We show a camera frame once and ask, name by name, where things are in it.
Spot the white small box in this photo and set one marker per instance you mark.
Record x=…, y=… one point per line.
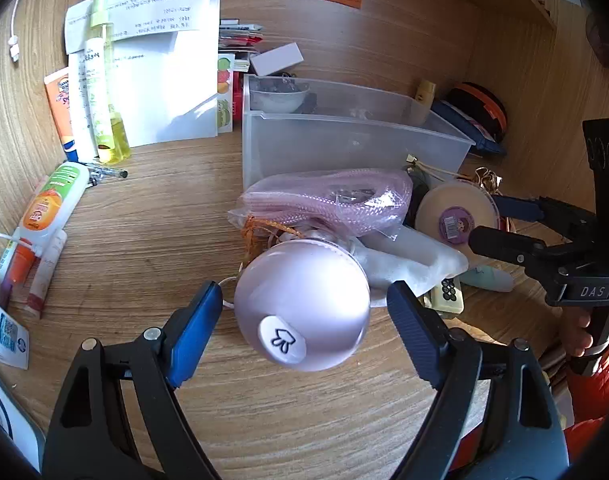
x=277, y=59

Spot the clear pen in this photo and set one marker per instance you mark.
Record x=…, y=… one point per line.
x=109, y=172

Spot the stack of small packets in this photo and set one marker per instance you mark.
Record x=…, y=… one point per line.
x=239, y=35

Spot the orange gold tassel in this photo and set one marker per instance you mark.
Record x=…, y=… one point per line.
x=257, y=234

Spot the pink and red tube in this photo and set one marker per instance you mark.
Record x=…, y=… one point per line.
x=44, y=275

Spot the orange and purple tube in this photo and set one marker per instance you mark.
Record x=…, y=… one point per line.
x=14, y=270

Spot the translucent white bowl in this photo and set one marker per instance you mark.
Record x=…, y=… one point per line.
x=279, y=102

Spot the cream small keypad device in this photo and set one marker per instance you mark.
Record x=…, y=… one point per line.
x=449, y=292

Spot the white printed card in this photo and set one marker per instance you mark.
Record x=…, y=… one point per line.
x=4, y=330

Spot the person's right hand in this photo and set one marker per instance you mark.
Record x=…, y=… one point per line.
x=574, y=332

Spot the green and orange tube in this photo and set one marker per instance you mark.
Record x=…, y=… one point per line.
x=49, y=200

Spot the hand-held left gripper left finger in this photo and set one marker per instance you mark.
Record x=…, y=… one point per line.
x=199, y=330

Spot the cream tape roll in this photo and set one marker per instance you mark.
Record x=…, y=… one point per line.
x=454, y=200

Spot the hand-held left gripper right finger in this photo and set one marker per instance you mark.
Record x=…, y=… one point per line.
x=409, y=320

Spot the white package with black circle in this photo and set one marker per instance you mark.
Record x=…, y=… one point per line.
x=9, y=420

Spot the clear plastic bin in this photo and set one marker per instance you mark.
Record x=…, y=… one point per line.
x=334, y=140

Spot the wooden desktop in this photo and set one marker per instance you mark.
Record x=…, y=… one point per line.
x=159, y=260

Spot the yellow spray bottle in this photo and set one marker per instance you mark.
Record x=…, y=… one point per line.
x=102, y=85

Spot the black and orange round case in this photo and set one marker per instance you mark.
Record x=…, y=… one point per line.
x=479, y=97

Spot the white tube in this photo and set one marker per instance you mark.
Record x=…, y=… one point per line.
x=79, y=110

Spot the fruit print notepad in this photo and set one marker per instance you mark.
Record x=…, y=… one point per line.
x=225, y=90

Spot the pink mesh item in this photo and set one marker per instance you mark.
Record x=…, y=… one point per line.
x=334, y=195

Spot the printed white paper sheet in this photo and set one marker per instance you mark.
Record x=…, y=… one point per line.
x=154, y=5

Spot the blank white paper sheet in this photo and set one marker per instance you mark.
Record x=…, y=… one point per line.
x=169, y=90

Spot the person's red clothing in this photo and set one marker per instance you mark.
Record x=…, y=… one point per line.
x=594, y=395

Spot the blue pencil case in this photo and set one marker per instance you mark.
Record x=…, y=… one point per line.
x=464, y=120

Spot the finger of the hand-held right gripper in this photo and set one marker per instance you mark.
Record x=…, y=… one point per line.
x=514, y=207
x=494, y=242

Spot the pink round device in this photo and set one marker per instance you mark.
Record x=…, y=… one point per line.
x=304, y=300

